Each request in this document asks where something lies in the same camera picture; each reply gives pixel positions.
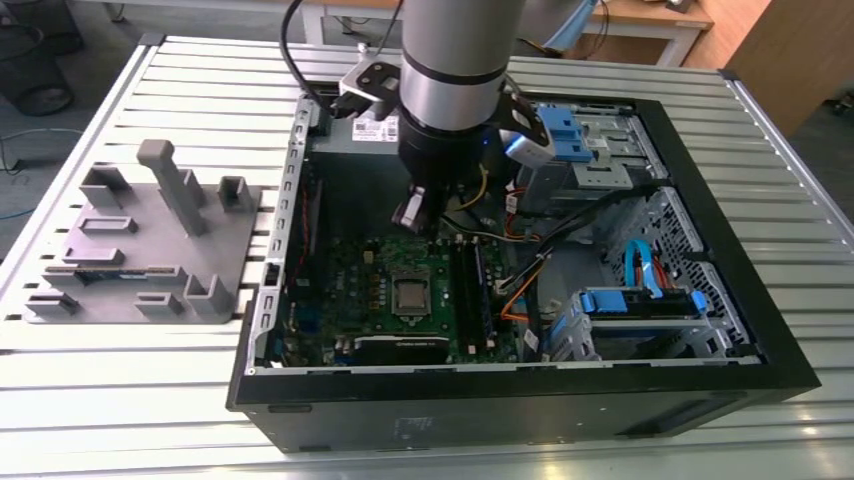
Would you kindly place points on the black graphics card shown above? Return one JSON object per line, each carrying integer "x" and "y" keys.
{"x": 401, "y": 350}

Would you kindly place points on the black PC case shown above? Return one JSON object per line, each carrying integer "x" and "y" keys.
{"x": 468, "y": 415}

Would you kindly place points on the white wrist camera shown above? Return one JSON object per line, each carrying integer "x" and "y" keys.
{"x": 530, "y": 150}

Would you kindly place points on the black RAM slot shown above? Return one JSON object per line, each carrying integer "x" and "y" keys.
{"x": 461, "y": 290}

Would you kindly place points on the green motherboard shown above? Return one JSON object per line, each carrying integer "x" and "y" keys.
{"x": 361, "y": 300}

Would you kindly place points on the silver disk bay cage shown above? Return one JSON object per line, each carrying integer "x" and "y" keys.
{"x": 641, "y": 327}
{"x": 601, "y": 175}

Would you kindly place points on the camera on black bracket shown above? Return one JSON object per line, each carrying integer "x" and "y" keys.
{"x": 368, "y": 82}

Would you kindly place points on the silver CPU green edge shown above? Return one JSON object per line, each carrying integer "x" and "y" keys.
{"x": 412, "y": 295}

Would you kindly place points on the grey power supply unit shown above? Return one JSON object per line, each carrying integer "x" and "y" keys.
{"x": 354, "y": 175}

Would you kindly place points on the blue disk carrier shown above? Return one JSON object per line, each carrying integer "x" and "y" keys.
{"x": 568, "y": 140}

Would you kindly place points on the hard disk in blue carrier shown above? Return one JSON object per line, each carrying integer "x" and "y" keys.
{"x": 608, "y": 302}

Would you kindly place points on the white metal desk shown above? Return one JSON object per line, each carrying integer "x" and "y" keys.
{"x": 312, "y": 25}

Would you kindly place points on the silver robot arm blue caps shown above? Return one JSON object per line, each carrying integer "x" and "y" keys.
{"x": 454, "y": 50}

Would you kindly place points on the installed dark RAM stick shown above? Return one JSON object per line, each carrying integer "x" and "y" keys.
{"x": 482, "y": 295}

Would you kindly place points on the grey parts rack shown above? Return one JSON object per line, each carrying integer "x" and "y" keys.
{"x": 154, "y": 250}

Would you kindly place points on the wooden desk white legs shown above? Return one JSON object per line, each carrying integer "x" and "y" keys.
{"x": 641, "y": 15}

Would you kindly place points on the brown wooden cabinet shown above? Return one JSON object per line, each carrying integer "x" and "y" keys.
{"x": 801, "y": 50}

